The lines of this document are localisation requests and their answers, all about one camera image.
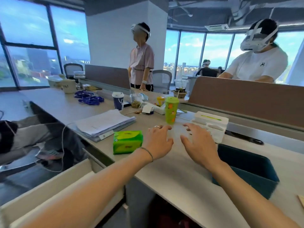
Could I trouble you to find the ceiling air vent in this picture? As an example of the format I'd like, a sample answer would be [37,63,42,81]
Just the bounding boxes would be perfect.
[204,24,230,31]

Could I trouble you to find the person's left hand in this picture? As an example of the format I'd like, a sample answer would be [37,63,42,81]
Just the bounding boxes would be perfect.
[140,125,174,162]

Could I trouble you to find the person's right hand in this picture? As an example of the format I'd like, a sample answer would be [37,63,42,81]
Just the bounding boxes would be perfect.
[180,123,219,170]

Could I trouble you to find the person's left forearm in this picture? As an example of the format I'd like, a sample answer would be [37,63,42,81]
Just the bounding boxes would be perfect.
[20,149,153,228]

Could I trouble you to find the green tissue pack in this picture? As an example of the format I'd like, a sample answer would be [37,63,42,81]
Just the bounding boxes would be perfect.
[113,130,143,155]

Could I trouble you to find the white headset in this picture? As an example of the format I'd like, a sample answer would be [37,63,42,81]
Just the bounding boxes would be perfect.
[131,24,151,38]
[240,19,279,52]

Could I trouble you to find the stack of white papers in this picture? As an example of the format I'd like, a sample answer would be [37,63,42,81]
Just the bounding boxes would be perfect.
[75,109,136,142]

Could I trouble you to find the green cup with lid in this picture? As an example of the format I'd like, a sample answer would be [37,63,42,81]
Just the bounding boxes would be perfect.
[165,97,180,125]

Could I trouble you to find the person's right forearm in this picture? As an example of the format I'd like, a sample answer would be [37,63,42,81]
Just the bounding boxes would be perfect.
[210,161,300,228]

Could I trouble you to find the black scissors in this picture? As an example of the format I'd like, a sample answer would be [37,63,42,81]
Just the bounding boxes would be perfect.
[224,130,264,146]

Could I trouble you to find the blue paper cup white lid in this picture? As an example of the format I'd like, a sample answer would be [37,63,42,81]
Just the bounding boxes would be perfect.
[112,92,124,111]

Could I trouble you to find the white power strip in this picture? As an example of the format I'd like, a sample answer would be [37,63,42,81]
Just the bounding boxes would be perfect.
[142,101,166,115]

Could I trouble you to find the pile of blue lanyards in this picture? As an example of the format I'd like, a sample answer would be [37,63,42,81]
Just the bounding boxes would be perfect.
[74,91,105,106]

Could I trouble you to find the white open drawer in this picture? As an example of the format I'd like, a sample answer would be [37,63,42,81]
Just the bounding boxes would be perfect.
[0,158,127,228]

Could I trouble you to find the thin dark wrist bracelet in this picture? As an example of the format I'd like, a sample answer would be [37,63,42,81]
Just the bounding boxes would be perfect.
[137,147,154,163]

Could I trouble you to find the clear plastic cup with plant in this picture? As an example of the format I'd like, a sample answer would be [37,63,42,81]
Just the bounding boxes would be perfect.
[174,79,189,98]

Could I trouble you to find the white desk organizer box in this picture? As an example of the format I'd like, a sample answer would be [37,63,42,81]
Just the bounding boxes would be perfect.
[191,111,229,143]

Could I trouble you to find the teal storage bin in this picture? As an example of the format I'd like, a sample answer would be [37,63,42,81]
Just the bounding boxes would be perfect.
[212,144,280,200]

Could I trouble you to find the brown desk partition panel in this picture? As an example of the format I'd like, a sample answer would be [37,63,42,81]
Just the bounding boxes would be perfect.
[189,76,304,135]
[85,64,131,90]

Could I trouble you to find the white mug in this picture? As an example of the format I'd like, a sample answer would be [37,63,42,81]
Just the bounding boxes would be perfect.
[61,79,76,94]

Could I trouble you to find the grey mesh office chair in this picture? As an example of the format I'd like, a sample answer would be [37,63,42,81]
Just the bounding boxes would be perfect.
[63,63,84,80]
[152,70,172,94]

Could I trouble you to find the glass jar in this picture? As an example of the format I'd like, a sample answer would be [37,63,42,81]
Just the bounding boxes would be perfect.
[130,93,143,108]

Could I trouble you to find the white cable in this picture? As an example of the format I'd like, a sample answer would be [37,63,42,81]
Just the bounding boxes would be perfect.
[45,123,74,173]

